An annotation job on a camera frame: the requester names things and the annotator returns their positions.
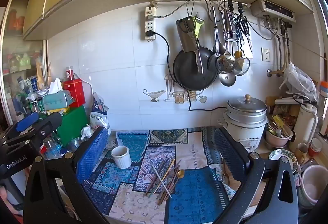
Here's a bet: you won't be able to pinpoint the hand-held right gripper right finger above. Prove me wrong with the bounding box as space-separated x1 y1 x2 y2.
214 127 299 224

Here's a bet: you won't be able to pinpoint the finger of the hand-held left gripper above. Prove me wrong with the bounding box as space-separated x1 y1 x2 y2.
0 112 40 143
28 112 63 146

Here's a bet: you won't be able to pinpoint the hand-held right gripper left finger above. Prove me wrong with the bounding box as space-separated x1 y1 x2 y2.
23 127 111 224

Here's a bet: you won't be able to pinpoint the white ribbed ceramic cup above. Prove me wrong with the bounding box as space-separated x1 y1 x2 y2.
111 146 132 169

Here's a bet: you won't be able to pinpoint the gold spoon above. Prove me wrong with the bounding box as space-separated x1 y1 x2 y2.
158 169 185 205

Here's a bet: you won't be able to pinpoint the pile of chopsticks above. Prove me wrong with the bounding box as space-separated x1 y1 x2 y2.
146 159 183 206

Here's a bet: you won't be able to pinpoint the white chopstick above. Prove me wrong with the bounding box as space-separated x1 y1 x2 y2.
151 163 172 198

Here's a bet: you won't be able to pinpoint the pink bowl with utensils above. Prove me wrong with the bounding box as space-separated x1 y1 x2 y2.
265 115 294 149

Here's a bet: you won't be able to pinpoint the glass jar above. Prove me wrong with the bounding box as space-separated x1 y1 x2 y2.
68 137 83 153

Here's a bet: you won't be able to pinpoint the teal tissue box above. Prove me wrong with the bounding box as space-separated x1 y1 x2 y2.
40 92 74 112

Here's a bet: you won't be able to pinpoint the green box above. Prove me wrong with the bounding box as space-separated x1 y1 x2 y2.
56 106 91 148

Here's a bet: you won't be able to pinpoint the white rice cooker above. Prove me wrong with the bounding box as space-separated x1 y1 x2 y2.
218 94 268 152

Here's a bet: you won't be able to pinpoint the red tin box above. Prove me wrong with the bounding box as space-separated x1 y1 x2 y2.
63 79 87 108

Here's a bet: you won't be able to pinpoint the white printed food bag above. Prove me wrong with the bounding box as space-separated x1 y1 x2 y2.
89 92 111 130

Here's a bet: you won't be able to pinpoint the floral patterned plate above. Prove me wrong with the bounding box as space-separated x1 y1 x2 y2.
268 149 299 174

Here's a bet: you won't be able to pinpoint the blue patterned patchwork mat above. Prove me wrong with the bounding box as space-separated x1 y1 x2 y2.
82 127 257 224

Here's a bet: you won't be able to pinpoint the glass door cupboard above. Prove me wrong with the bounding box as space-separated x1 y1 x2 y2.
0 0 50 125

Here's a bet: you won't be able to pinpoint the brown mug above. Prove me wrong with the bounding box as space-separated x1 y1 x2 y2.
295 143 309 163

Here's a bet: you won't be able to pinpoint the small steel ladle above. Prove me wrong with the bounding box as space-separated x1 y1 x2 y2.
219 73 236 87

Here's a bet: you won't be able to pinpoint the white thermos jug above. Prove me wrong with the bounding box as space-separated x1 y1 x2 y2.
289 103 319 153

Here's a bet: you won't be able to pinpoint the pink plastic bucket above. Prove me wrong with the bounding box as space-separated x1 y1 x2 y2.
300 164 328 210

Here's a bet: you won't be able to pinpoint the black wok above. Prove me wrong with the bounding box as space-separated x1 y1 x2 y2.
173 46 220 91

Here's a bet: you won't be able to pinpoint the clear plastic bag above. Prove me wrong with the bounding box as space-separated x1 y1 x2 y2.
279 61 318 102

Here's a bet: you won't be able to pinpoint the steel cleaver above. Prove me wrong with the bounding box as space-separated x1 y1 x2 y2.
176 17 204 75

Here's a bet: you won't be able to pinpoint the black kitchen scissors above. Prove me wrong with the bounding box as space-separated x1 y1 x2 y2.
234 2 254 53

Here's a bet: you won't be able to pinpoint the green peeler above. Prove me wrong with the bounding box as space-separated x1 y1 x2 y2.
192 16 206 38

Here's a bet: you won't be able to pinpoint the white power strip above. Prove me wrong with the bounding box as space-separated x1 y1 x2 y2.
144 6 157 41

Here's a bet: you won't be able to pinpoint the white water heater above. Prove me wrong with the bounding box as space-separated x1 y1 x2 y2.
250 0 297 23

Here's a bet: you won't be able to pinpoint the round wire strainer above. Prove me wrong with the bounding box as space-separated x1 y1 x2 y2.
234 57 251 76

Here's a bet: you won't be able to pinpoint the white wall socket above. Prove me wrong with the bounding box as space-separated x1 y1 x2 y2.
261 47 271 62

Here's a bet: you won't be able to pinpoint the water heater hoses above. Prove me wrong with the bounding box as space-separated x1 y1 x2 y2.
266 19 292 78

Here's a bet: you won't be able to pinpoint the black power cable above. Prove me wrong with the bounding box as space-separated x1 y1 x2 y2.
146 31 228 112

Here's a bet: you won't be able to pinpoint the grey power cable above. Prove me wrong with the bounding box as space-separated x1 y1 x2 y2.
147 0 207 21

